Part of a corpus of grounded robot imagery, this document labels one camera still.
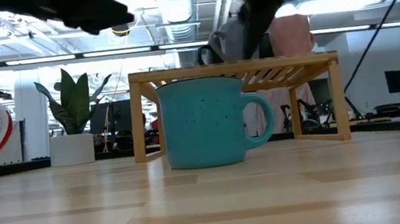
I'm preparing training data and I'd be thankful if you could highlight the teal speckled coffee mug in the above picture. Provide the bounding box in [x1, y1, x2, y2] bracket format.
[154, 68, 280, 174]

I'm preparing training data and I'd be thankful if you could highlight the black coffee mug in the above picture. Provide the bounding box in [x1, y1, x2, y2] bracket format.
[195, 31, 276, 68]

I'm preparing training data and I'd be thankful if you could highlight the pink coffee mug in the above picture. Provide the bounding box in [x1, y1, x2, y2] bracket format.
[266, 12, 318, 59]

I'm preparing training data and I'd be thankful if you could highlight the black monitor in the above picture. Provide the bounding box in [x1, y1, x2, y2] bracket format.
[85, 99, 136, 137]
[384, 69, 400, 95]

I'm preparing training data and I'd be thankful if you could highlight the blue-grey coffee mug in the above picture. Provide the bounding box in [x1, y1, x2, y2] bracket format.
[206, 18, 256, 65]

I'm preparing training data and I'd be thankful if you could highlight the silver ventilation duct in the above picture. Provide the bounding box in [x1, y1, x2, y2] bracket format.
[152, 0, 205, 71]

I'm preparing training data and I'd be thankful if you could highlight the snake plant in white pot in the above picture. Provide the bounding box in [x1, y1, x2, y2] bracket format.
[32, 61, 124, 170]

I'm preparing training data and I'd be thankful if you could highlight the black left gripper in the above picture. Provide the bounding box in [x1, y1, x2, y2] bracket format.
[6, 0, 137, 47]

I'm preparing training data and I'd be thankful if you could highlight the black aluminium table frame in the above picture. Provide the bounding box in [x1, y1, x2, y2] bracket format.
[0, 111, 400, 188]

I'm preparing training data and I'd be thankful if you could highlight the white cabinet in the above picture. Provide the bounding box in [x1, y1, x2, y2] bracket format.
[0, 117, 31, 166]

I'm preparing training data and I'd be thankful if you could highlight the wooden slatted rack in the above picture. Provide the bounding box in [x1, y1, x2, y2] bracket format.
[123, 45, 353, 169]

